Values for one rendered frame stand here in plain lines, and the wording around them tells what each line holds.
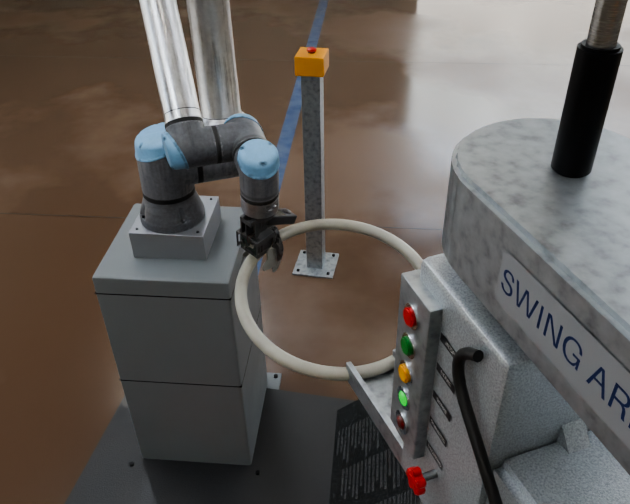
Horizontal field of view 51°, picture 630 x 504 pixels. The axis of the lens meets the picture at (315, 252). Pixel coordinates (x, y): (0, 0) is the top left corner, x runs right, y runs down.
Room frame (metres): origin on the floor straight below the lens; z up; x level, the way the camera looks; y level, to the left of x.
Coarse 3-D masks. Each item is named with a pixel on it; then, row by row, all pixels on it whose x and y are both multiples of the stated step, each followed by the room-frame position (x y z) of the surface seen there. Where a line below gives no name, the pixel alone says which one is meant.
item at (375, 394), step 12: (348, 372) 0.98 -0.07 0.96; (360, 384) 0.92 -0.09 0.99; (372, 384) 0.96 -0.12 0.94; (384, 384) 0.96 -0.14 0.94; (360, 396) 0.91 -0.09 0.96; (372, 396) 0.88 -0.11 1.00; (384, 396) 0.92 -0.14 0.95; (372, 408) 0.86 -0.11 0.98; (384, 408) 0.88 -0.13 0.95; (384, 420) 0.81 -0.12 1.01; (384, 432) 0.80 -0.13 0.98; (396, 432) 0.78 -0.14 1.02; (396, 444) 0.76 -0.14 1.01; (396, 456) 0.75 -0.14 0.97
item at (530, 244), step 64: (512, 128) 0.68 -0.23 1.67; (448, 192) 0.62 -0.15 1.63; (512, 192) 0.55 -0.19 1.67; (576, 192) 0.54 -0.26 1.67; (448, 256) 0.59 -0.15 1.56; (512, 256) 0.48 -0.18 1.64; (576, 256) 0.44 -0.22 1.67; (512, 320) 0.47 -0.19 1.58; (576, 320) 0.39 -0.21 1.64; (576, 384) 0.38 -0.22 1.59
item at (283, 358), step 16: (304, 224) 1.42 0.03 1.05; (320, 224) 1.42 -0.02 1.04; (336, 224) 1.43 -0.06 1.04; (352, 224) 1.42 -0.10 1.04; (368, 224) 1.43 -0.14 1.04; (384, 240) 1.38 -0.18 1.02; (400, 240) 1.37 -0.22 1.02; (416, 256) 1.32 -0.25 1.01; (240, 272) 1.25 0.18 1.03; (240, 288) 1.20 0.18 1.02; (240, 304) 1.15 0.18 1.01; (240, 320) 1.12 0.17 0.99; (256, 336) 1.07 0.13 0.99; (272, 352) 1.03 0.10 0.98; (288, 368) 1.00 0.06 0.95; (304, 368) 0.99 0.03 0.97; (320, 368) 0.99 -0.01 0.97; (336, 368) 0.99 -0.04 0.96; (368, 368) 0.99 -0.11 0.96; (384, 368) 0.99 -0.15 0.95
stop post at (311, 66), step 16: (304, 48) 2.65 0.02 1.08; (320, 48) 2.64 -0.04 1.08; (304, 64) 2.55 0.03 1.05; (320, 64) 2.53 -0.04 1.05; (304, 80) 2.57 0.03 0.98; (320, 80) 2.57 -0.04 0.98; (304, 96) 2.57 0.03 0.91; (320, 96) 2.56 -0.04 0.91; (304, 112) 2.57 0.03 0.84; (320, 112) 2.56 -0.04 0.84; (304, 128) 2.57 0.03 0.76; (320, 128) 2.56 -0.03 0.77; (304, 144) 2.57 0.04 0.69; (320, 144) 2.56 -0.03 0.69; (304, 160) 2.57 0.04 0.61; (320, 160) 2.56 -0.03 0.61; (304, 176) 2.57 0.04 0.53; (320, 176) 2.56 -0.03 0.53; (304, 192) 2.57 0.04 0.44; (320, 192) 2.56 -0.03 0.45; (320, 208) 2.56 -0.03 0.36; (320, 240) 2.56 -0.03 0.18; (304, 256) 2.66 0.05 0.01; (320, 256) 2.56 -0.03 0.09; (336, 256) 2.65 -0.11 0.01; (304, 272) 2.53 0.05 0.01; (320, 272) 2.53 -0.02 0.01
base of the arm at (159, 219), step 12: (192, 192) 1.62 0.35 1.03; (144, 204) 1.61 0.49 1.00; (156, 204) 1.57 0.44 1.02; (168, 204) 1.57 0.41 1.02; (180, 204) 1.58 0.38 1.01; (192, 204) 1.61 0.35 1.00; (144, 216) 1.61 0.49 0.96; (156, 216) 1.56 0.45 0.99; (168, 216) 1.56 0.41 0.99; (180, 216) 1.58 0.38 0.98; (192, 216) 1.59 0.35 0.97; (204, 216) 1.64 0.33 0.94; (156, 228) 1.55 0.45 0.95; (168, 228) 1.55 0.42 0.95; (180, 228) 1.56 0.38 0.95
